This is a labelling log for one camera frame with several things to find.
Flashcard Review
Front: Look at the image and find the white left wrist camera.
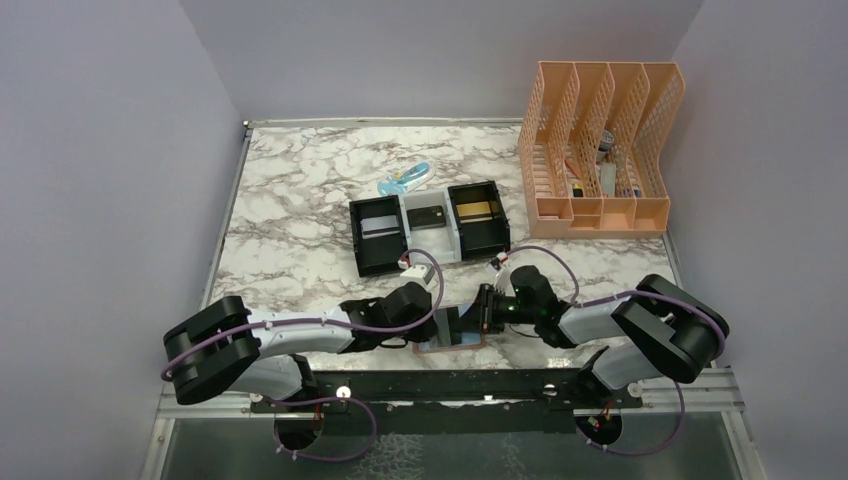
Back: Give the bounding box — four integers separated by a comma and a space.
398, 259, 435, 289

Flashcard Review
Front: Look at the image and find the peach plastic file organizer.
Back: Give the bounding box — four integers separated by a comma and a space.
518, 61, 685, 239

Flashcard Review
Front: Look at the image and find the brown leather card holder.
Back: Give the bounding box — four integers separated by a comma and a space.
411, 304, 488, 356

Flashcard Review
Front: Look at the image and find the gold credit card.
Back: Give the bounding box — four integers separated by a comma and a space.
456, 201, 494, 224

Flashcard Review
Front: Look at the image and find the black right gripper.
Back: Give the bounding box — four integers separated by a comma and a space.
452, 282, 539, 334

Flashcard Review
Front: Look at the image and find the black credit card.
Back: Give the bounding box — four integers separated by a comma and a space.
406, 205, 447, 231

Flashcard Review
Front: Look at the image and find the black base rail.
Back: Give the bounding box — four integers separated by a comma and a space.
251, 354, 644, 420

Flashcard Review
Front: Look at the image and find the silver credit card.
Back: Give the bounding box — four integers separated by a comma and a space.
360, 215, 400, 239

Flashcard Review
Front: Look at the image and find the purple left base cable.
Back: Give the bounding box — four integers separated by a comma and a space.
272, 389, 384, 464

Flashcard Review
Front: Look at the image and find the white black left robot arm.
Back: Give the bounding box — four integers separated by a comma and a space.
160, 282, 443, 411

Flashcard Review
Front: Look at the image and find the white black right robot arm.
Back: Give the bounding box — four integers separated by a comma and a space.
473, 266, 730, 407

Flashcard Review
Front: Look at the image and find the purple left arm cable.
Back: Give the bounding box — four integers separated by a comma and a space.
162, 248, 446, 384

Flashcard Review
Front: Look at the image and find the blue packaged tool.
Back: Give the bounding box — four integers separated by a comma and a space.
377, 162, 435, 197

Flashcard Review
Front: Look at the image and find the grey staples box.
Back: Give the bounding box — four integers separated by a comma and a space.
598, 162, 617, 198

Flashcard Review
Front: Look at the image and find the white tray bin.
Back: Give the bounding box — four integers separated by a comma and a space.
398, 188, 461, 264

